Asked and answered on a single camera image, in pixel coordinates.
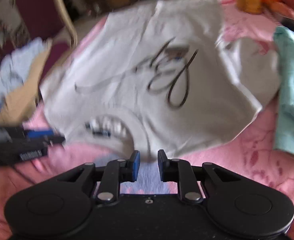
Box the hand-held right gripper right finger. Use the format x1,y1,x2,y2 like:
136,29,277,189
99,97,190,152
158,149,244,204

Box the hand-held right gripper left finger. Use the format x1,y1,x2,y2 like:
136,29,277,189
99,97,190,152
55,150,140,204

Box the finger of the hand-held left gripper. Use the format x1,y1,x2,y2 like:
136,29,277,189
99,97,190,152
12,127,55,138
43,136,66,145

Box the white printed t-shirt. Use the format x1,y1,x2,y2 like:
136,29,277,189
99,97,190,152
39,0,281,160

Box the beige pants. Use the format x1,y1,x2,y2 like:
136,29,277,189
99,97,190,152
0,46,53,123

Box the light blue knit sweater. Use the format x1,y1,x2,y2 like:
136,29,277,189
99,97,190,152
0,37,52,113

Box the maroon banquet chair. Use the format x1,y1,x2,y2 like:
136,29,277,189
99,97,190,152
10,0,78,80

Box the teal cloth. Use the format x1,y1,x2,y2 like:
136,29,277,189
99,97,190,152
272,26,294,159

